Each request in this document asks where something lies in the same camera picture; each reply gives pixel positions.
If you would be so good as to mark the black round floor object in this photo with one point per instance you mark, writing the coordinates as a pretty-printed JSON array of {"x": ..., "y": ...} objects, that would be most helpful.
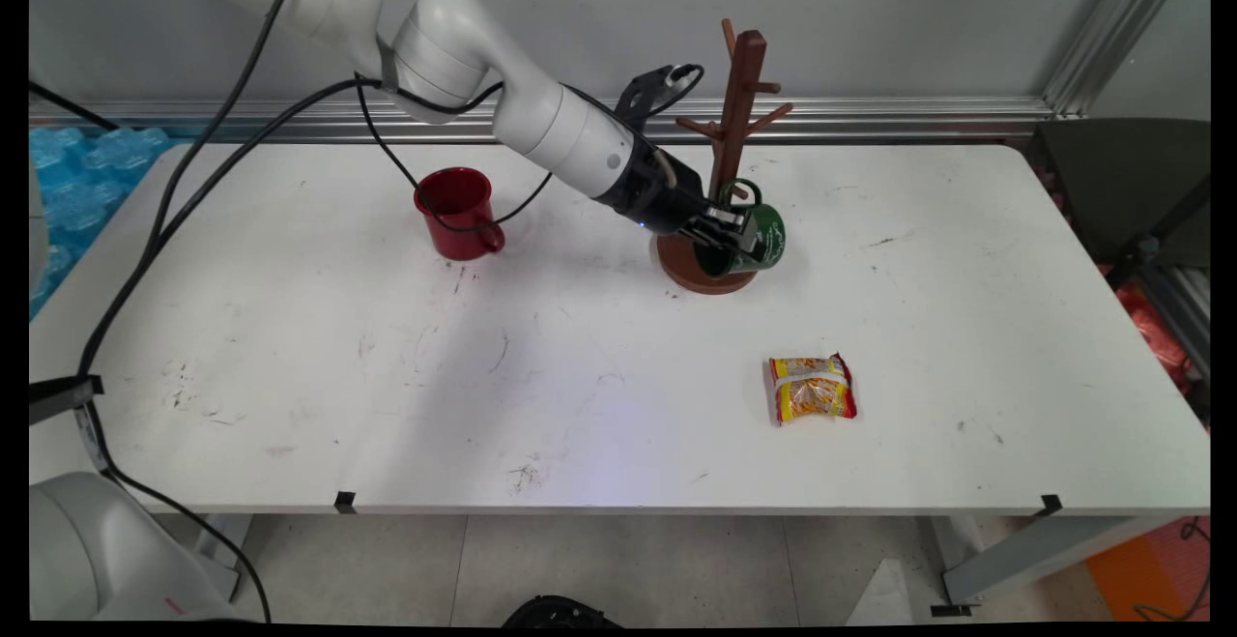
[{"x": 559, "y": 612}]

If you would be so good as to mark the orange floor mat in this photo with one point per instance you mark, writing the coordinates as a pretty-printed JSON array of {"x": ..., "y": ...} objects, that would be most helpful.
[{"x": 1155, "y": 564}]

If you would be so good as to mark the red plastic bag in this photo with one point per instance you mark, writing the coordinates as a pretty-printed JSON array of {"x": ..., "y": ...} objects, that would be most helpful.
[{"x": 1155, "y": 332}]

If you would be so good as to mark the brown wooden mug tree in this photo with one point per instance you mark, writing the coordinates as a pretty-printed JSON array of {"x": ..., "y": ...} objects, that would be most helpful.
[{"x": 736, "y": 105}]

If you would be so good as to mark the blue bubble wrap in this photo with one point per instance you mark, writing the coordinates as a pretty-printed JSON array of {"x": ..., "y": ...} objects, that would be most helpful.
[{"x": 77, "y": 183}]

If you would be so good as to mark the slanted aluminium post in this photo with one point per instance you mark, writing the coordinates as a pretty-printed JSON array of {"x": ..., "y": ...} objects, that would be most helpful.
[{"x": 1111, "y": 33}]

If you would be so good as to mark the green enamel mug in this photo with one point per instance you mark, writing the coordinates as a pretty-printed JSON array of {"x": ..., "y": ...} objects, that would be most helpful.
[{"x": 768, "y": 236}]

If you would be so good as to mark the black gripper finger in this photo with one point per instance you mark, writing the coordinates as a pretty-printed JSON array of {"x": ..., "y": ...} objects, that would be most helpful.
[
  {"x": 710, "y": 236},
  {"x": 734, "y": 217}
]

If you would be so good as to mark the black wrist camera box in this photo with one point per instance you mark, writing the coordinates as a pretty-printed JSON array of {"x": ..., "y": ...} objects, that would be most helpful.
[{"x": 646, "y": 91}]

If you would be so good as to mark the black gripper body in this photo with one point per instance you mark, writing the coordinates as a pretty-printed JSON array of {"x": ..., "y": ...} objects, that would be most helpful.
[{"x": 659, "y": 192}]

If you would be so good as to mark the small black table clip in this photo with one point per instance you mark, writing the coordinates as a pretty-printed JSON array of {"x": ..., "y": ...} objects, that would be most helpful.
[
  {"x": 1050, "y": 504},
  {"x": 345, "y": 502}
]

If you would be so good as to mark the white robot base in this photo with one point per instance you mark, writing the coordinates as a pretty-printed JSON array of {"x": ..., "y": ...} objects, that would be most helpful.
[{"x": 97, "y": 560}]

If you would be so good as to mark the grey metal table leg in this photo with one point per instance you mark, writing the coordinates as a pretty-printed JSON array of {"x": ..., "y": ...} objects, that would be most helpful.
[
  {"x": 1024, "y": 550},
  {"x": 224, "y": 540}
]

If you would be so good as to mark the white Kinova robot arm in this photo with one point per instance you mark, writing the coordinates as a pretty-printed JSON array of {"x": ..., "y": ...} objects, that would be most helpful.
[{"x": 464, "y": 57}]

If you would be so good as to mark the horizontal aluminium rail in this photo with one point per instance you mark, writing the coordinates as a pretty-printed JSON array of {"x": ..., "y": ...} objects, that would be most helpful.
[{"x": 870, "y": 119}]

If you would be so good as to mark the red enamel mug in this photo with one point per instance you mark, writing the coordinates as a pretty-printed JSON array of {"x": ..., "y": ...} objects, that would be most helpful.
[{"x": 464, "y": 217}]

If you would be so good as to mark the yellow red snack packet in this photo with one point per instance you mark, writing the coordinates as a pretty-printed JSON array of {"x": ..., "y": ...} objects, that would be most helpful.
[{"x": 812, "y": 390}]

